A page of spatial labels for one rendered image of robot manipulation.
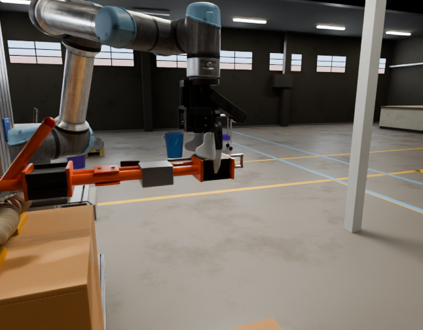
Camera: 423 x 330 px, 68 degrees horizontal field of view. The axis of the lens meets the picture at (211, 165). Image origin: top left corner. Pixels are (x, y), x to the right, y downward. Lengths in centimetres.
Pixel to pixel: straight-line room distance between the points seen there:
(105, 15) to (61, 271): 48
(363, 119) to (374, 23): 84
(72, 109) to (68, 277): 70
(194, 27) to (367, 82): 269
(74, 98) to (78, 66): 11
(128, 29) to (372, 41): 282
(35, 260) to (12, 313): 11
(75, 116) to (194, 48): 60
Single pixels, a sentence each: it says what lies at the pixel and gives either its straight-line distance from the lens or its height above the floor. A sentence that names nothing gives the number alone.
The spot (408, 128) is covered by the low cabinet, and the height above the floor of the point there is 15.
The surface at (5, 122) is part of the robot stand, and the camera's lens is 146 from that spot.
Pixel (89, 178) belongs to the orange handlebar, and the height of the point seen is 120.
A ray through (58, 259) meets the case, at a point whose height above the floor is 107.
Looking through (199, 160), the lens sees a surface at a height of 122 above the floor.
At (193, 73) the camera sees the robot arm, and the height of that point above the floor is 141.
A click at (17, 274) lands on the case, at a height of 107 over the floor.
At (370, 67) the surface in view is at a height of 162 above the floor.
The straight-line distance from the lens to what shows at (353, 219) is 350.
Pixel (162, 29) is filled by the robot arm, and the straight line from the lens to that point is 74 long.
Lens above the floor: 137
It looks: 13 degrees down
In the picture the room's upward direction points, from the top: straight up
